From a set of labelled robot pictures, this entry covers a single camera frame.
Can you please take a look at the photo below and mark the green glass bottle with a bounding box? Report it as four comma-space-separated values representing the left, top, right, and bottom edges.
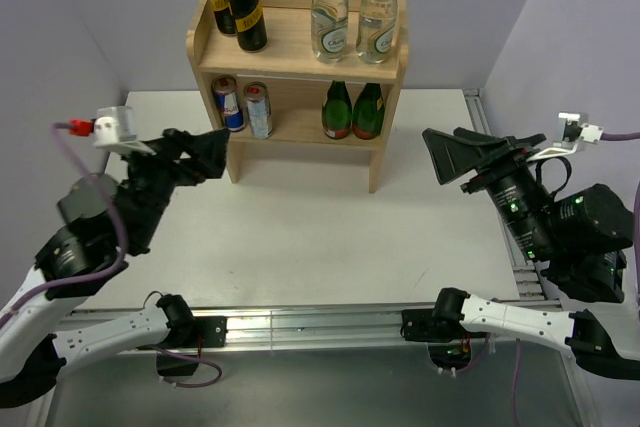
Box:
321, 81, 352, 140
352, 83, 385, 140

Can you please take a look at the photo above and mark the wooden two-tier shelf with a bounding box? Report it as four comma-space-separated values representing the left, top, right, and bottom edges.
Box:
186, 0, 409, 192

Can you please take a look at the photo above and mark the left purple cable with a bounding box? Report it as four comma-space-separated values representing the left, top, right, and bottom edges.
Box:
0, 121, 224, 389

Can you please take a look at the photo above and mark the silver can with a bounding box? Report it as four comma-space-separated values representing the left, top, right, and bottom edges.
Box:
244, 82, 273, 139
212, 75, 246, 132

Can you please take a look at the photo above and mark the green glass bottle right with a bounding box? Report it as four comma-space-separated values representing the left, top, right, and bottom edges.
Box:
352, 83, 385, 140

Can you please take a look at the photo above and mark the aluminium rail frame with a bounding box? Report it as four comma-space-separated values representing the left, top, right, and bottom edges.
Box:
22, 87, 599, 427

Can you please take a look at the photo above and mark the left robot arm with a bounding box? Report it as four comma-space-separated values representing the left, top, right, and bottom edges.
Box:
1, 128, 230, 409

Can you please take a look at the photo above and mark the clear bottle green cap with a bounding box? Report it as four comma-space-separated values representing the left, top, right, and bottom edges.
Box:
356, 0, 398, 64

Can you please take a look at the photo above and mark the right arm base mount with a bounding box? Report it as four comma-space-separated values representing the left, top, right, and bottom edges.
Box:
400, 308, 490, 375

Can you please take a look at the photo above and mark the green glass bottle left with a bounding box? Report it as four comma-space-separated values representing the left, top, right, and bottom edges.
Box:
321, 81, 352, 140

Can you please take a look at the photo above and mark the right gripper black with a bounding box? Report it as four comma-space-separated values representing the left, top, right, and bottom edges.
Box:
415, 125, 552, 256

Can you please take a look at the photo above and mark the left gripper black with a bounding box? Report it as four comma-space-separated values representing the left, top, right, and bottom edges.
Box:
124, 126, 233, 248

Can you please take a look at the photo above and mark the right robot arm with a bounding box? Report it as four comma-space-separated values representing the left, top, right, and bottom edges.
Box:
422, 128, 639, 380

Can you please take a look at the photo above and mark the silver can front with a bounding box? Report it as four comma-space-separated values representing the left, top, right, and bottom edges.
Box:
212, 75, 246, 132

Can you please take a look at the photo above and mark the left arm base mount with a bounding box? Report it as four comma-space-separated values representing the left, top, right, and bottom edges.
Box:
156, 316, 227, 382

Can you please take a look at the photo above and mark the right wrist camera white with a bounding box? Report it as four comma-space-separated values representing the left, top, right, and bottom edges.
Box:
528, 112, 604, 163

